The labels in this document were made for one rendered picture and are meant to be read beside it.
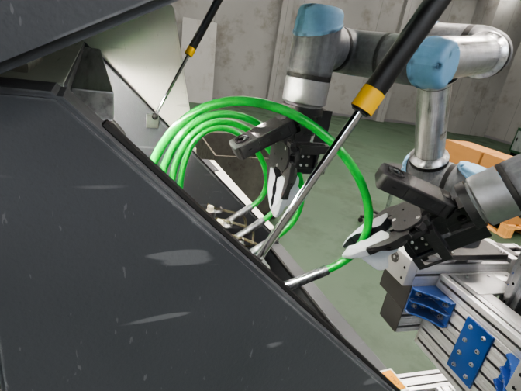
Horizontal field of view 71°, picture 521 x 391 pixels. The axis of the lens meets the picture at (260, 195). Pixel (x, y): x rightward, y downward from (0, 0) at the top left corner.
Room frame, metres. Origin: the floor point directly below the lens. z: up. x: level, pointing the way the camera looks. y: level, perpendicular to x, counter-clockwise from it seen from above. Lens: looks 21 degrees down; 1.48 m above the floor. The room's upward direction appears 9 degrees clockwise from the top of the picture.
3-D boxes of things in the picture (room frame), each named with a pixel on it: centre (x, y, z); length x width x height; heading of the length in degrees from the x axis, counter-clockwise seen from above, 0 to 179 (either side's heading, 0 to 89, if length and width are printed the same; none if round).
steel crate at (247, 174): (3.48, 0.27, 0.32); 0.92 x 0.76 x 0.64; 26
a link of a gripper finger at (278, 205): (0.64, -0.06, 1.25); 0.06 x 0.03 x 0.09; 116
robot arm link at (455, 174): (1.09, -0.62, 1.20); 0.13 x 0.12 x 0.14; 47
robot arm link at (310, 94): (0.65, -0.05, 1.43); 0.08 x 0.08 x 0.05
